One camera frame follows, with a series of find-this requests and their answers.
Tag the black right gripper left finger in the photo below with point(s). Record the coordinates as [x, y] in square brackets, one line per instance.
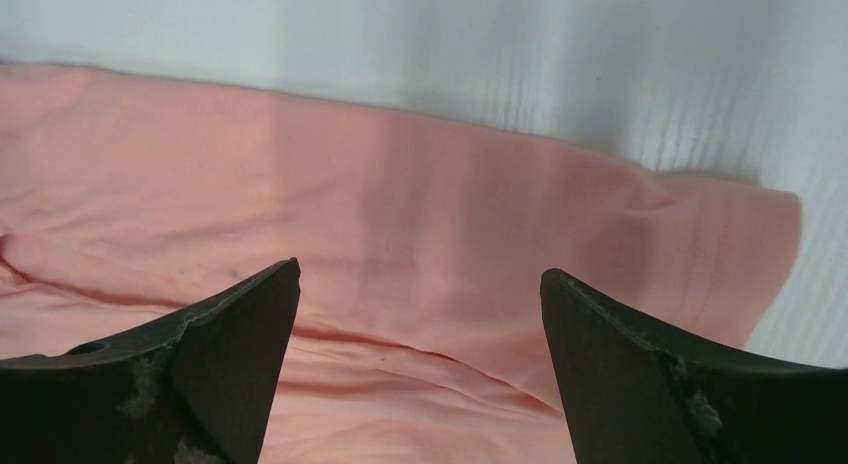
[193, 386]

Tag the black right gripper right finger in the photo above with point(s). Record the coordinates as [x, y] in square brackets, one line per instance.
[636, 389]

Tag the pink t-shirt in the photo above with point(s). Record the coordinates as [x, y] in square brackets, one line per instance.
[419, 336]

